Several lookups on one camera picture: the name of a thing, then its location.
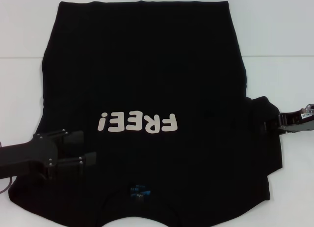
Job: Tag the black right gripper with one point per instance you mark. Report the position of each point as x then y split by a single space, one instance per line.
304 123

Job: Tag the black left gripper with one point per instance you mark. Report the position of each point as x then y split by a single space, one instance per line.
24 153

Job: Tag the black shirt with FREE print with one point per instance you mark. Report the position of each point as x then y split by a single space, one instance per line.
147 77

